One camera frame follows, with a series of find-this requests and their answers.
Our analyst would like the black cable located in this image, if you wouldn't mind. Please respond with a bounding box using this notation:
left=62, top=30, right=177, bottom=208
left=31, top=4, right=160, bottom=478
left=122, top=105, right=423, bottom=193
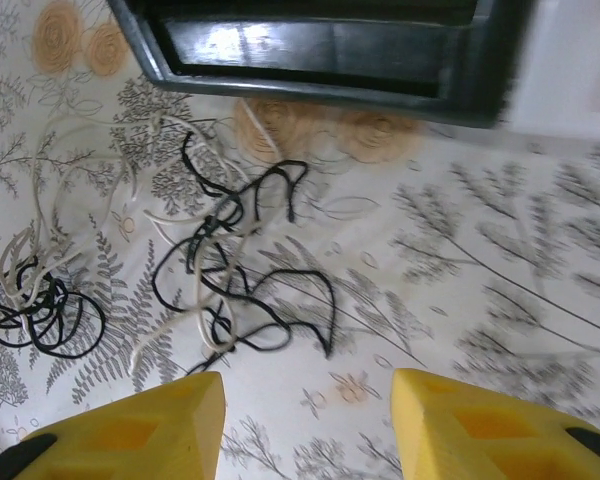
left=0, top=132, right=337, bottom=376

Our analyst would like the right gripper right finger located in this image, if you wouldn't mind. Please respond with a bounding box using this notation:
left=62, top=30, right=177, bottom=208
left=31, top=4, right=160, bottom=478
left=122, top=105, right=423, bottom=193
left=390, top=368, right=600, bottom=480

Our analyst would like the white cable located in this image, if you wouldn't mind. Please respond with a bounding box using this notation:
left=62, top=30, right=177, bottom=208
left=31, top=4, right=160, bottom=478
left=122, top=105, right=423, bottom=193
left=0, top=107, right=281, bottom=376

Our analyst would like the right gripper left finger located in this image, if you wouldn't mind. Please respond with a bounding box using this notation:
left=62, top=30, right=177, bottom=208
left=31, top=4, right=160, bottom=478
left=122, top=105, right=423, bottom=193
left=0, top=371, right=227, bottom=480

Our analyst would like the black plastic bin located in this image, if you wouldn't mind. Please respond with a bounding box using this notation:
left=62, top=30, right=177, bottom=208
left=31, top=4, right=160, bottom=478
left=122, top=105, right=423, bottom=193
left=107, top=0, right=536, bottom=129

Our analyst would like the white plastic bin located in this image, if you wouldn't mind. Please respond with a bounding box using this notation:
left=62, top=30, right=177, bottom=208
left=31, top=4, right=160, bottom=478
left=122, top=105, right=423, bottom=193
left=499, top=0, right=600, bottom=139

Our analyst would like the floral tablecloth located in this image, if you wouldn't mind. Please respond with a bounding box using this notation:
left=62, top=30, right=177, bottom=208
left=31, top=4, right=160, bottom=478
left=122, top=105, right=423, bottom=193
left=0, top=0, right=600, bottom=480

